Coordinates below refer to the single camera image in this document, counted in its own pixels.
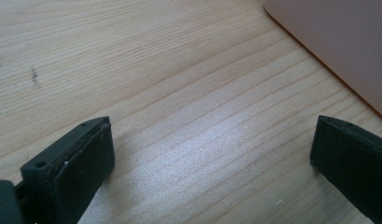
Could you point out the pink storage box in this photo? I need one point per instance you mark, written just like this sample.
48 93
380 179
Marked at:
344 40

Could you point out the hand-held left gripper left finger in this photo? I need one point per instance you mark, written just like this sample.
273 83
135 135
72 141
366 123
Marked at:
70 174

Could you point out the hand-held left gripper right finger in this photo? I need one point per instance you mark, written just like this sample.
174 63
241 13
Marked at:
353 161

